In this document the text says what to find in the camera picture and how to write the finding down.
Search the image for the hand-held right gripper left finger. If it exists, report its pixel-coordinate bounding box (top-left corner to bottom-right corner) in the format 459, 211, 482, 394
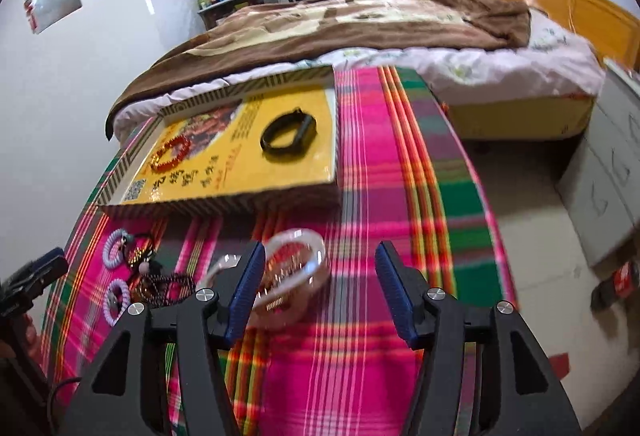
62, 240, 267, 436

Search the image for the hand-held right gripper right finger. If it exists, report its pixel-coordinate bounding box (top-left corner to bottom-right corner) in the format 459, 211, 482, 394
375, 240, 583, 436

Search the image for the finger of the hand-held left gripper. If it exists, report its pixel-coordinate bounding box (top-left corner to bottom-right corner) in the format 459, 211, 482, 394
0, 246, 69, 317

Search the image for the clear hair claw clip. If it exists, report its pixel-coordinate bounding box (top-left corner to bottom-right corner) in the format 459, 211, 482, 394
197, 227, 332, 324

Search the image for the pale blue spiral hair tie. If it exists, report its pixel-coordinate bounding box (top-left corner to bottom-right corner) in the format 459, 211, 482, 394
102, 228, 134, 270

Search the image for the purple spiral hair tie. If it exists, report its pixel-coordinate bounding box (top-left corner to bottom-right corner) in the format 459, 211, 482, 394
104, 279, 132, 323

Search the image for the dark bead bracelet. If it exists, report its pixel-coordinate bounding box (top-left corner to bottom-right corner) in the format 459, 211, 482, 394
139, 272, 197, 308

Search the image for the yellow printed cardboard box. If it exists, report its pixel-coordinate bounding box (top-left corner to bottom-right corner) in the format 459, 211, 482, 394
95, 64, 343, 219

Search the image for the pink green plaid cloth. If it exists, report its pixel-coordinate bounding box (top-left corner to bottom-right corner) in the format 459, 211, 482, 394
40, 64, 521, 436

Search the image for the black fitness band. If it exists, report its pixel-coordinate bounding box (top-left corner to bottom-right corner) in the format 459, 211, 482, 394
259, 107, 319, 161

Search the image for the red paper scrap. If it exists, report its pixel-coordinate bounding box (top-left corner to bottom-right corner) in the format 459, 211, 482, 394
547, 353, 572, 380

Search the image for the dark bottle red label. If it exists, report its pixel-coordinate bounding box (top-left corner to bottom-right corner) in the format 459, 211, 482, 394
590, 263, 640, 313

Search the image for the white drawer nightstand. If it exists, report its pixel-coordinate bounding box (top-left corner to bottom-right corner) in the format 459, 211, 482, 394
555, 58, 640, 268

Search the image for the pink floral bed sheet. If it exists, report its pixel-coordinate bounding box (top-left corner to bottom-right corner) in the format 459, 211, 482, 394
112, 9, 607, 142

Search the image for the brown printed blanket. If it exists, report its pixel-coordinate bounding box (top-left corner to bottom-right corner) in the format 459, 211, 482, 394
105, 0, 532, 143

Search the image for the small shelf desk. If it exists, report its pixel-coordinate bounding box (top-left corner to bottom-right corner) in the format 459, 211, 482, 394
197, 0, 279, 30

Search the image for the black cable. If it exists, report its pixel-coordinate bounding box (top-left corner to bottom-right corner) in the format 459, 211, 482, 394
46, 375, 84, 436

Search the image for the black hair tie gold charm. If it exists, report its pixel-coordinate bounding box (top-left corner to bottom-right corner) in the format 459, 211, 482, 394
125, 232, 157, 268

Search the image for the red bead bracelet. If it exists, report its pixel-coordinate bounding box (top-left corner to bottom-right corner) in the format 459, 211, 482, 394
149, 133, 194, 172

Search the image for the yellow bed frame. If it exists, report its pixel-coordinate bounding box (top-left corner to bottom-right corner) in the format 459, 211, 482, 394
444, 92, 595, 142

